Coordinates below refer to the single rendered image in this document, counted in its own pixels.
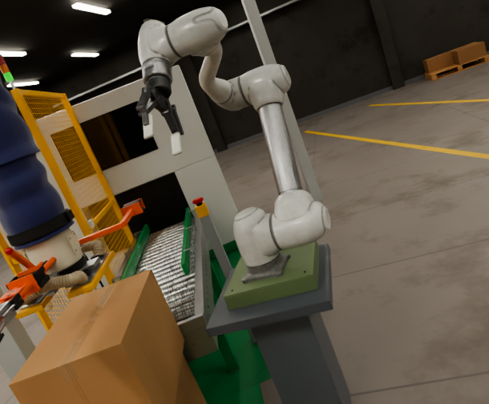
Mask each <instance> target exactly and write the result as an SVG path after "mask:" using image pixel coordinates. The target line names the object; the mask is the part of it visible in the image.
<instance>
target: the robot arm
mask: <svg viewBox="0 0 489 404"><path fill-rule="evenodd" d="M227 31H228V22H227V19H226V17H225V16H224V14H223V12H222V11H221V10H219V9H217V8H216V7H212V6H208V7H202V8H199V9H196V10H193V11H191V12H189V13H187V14H184V15H182V16H180V17H179V18H177V19H176V20H175V21H173V22H171V23H170V24H168V25H166V26H165V25H164V24H163V23H162V22H160V21H158V20H149V21H146V22H145V23H144V24H143V25H142V26H141V28H140V30H139V37H138V54H139V61H140V63H141V65H142V72H143V84H144V85H145V86H146V87H143V88H142V94H141V96H140V98H139V102H138V103H137V106H136V110H137V111H140V112H139V113H138V115H139V117H141V116H142V120H143V137H144V138H145V139H149V138H151V137H153V136H154V129H153V118H152V113H150V112H151V111H152V110H153V109H154V108H155V109H156V110H158V111H159V112H160V113H161V115H162V116H163V117H164V118H165V120H166V122H167V124H168V126H169V128H170V130H171V132H172V135H171V140H172V155H173V156H176V155H179V154H181V153H182V149H181V141H180V136H181V135H184V131H183V128H182V126H181V123H180V119H179V116H178V114H177V111H176V105H175V104H173V105H171V104H170V102H169V97H170V95H171V94H172V87H171V85H172V81H173V79H172V65H173V64H174V63H176V62H177V61H178V60H179V59H181V58H183V57H184V56H187V55H191V56H201V57H205V58H204V61H203V64H202V67H201V69H200V74H199V82H200V86H201V87H202V89H203V90H204V91H205V92H206V93H207V94H208V95H209V97H210V98H211V99H212V100H213V101H214V102H215V103H216V104H217V105H219V106H220V107H223V108H224V109H227V110H230V111H238V110H240V109H242V108H244V107H248V106H250V105H253V107H254V109H255V110H256V111H257V112H258V113H259V116H260V120H261V126H262V129H263V132H264V136H265V142H266V146H267V149H268V153H269V158H270V162H271V165H272V169H273V174H274V179H275V182H276V186H277V191H278V195H279V196H278V197H277V199H276V201H275V210H274V213H273V214H272V213H265V211H264V210H263V209H261V208H255V207H251V208H246V209H245V210H243V211H241V212H239V213H238V214H236V216H235V220H234V223H233V231H234V236H235V240H236V244H237V247H238V249H239V251H240V254H241V256H242V258H243V260H244V262H245V264H246V267H247V270H248V272H247V273H246V275H245V276H244V277H243V278H242V282H243V284H245V283H248V282H250V281H258V280H262V279H266V278H270V277H280V276H282V275H283V270H284V268H285V265H286V263H287V261H288V259H289V258H290V254H289V253H286V254H282V255H281V253H280V251H281V250H284V249H289V248H297V247H301V246H304V245H307V244H311V243H313V242H314V241H316V240H318V239H320V238H322V237H323V236H324V235H325V234H326V233H327V232H328V231H329V230H330V227H331V222H330V216H329V211H328V209H327V208H326V207H325V205H324V204H322V203H321V202H319V201H315V202H314V200H313V197H312V196H311V194H310V193H308V192H307V191H306V190H303V188H302V185H301V180H300V176H299V173H298V170H297V164H296V160H295V157H294V154H293V148H292V144H291V141H290V137H289V131H288V128H287V124H286V121H285V115H284V112H283V108H282V105H283V103H284V97H285V92H287V91H288V90H289V88H290V86H291V78H290V76H289V73H288V71H287V70H286V68H285V66H283V65H280V64H268V65H264V66H261V67H258V68H255V69H253V70H250V71H248V72H246V73H244V74H243V75H240V76H238V77H236V78H234V79H230V80H228V81H226V80H224V79H218V78H216V73H217V71H218V67H219V65H220V61H221V58H222V52H223V51H222V46H221V44H220V41H221V40H222V39H223V37H224V36H225V35H226V33H227ZM149 98H150V99H151V100H150V102H149V103H148V100H149ZM165 111H167V112H166V113H164V112H165ZM148 113H150V114H148Z"/></svg>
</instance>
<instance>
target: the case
mask: <svg viewBox="0 0 489 404"><path fill-rule="evenodd" d="M183 349H184V336H183V334H182V333H181V331H180V328H179V326H178V325H177V323H176V320H175V318H174V316H173V314H172V311H171V310H170V308H169V306H168V303H167V302H166V299H165V297H164V295H163V293H162V291H161V289H160V287H159V285H158V283H157V280H156V278H155V276H154V274H153V272H152V270H151V269H149V270H147V271H144V272H142V273H139V274H136V275H134V276H132V277H128V278H126V279H123V280H121V281H117V282H116V283H113V284H110V285H107V286H105V287H102V288H100V289H96V290H94V291H92V292H89V293H86V294H83V295H82V296H79V297H76V298H73V299H72V300H71V301H70V303H69V304H68V305H67V307H66V308H65V309H64V310H63V312H62V313H61V314H60V316H59V318H58V319H57V320H56V322H55V323H54V324H53V325H52V326H51V328H50V329H49V331H48V332H47V334H46V335H45V337H44V338H43V339H42V340H41V341H40V343H39V344H38V346H37V347H36V348H35V350H34V352H33V353H32V354H31V355H30V356H29V358H28V359H27V360H26V362H25V363H24V365H23V366H22V368H21V369H20V370H19V371H18V373H17V374H16V375H15V377H14V378H13V380H12V381H11V382H10V384H9V387H10V388H11V390H12V392H13V393H14V395H15V397H16V398H17V399H18V401H19V403H20V404H175V402H176V392H177V386H178V381H179V376H180V366H181V360H182V354H183Z"/></svg>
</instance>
